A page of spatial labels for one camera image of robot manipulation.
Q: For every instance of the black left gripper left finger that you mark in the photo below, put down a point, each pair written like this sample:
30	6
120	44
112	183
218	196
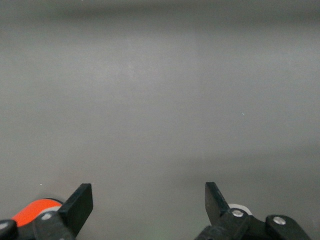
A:
75	212

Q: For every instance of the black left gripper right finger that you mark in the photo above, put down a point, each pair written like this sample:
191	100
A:
215	205

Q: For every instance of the orange cylindrical can grey lid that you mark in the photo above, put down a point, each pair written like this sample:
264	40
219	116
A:
32	210

